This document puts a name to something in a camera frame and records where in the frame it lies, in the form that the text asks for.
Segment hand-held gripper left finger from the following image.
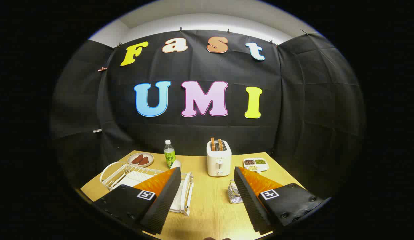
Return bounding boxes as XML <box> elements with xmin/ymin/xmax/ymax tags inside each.
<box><xmin>93</xmin><ymin>167</ymin><xmax>182</xmax><ymax>235</ymax></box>

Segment white divided bean tray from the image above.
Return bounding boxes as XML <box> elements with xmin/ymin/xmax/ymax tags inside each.
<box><xmin>243</xmin><ymin>158</ymin><xmax>269</xmax><ymax>173</ymax></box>

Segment white wire dish rack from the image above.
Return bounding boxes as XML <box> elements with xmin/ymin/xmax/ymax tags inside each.
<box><xmin>99</xmin><ymin>161</ymin><xmax>194</xmax><ymax>216</ymax></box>

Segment black backdrop cloth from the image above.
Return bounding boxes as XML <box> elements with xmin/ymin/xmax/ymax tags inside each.
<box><xmin>50</xmin><ymin>29</ymin><xmax>366</xmax><ymax>200</ymax></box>

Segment green label plastic bottle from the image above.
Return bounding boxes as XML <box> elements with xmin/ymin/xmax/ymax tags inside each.
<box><xmin>164</xmin><ymin>140</ymin><xmax>176</xmax><ymax>169</ymax></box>

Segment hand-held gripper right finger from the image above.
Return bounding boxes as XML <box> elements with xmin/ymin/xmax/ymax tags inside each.
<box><xmin>233</xmin><ymin>166</ymin><xmax>331</xmax><ymax>235</ymax></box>

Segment metal wire basket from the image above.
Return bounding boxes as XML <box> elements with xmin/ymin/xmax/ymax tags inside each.
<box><xmin>228</xmin><ymin>179</ymin><xmax>244</xmax><ymax>204</ymax></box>

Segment white toaster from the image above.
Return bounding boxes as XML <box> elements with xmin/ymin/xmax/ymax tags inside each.
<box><xmin>207</xmin><ymin>140</ymin><xmax>232</xmax><ymax>177</ymax></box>

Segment small beige saucer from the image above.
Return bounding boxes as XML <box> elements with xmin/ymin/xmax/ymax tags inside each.
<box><xmin>127</xmin><ymin>152</ymin><xmax>154</xmax><ymax>168</ymax></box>

